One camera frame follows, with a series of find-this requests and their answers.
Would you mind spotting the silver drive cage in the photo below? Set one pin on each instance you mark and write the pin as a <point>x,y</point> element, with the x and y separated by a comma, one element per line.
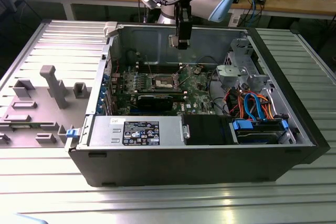
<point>231,73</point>

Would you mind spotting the black PC case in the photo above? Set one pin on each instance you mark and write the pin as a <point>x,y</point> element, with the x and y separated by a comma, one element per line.
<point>183,166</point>

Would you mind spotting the small black adapter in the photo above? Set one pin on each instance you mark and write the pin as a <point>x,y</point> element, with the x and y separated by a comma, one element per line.
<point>261,0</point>

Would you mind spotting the silver CPU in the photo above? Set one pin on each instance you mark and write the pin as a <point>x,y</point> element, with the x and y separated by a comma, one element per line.
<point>173,41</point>

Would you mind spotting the silver coin battery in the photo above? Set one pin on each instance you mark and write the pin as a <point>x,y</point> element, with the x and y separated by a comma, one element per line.
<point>197,71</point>

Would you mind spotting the white power strip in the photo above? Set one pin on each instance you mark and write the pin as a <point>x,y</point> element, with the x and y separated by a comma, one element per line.
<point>236,20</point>

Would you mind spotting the hard disk in blue carrier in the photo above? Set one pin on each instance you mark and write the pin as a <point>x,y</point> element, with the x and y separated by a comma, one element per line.
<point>242,125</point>

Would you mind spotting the metal locking lever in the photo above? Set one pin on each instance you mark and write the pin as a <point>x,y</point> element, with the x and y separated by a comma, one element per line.
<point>150,68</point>

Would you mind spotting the green motherboard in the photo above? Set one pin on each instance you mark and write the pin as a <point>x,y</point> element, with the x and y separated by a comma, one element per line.
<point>194,95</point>

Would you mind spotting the pale blue object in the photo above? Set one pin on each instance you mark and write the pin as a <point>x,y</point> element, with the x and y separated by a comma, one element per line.
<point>31,220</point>

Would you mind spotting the blue case latch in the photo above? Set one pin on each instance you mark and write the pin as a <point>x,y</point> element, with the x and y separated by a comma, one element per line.
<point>72,133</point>

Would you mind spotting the pale grey case latch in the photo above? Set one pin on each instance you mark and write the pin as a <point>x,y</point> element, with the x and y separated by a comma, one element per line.
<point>110,28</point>

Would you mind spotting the CPU socket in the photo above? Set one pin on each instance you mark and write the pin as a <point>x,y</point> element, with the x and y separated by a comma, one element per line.
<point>164,82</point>

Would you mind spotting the grey parts rack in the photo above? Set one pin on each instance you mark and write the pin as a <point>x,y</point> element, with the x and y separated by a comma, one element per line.
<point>39,119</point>

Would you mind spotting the grey power supply unit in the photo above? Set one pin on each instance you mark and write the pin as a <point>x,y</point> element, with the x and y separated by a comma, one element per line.
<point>105,132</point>

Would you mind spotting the black graphics card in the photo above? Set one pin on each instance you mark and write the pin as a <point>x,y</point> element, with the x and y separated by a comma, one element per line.
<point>155,103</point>

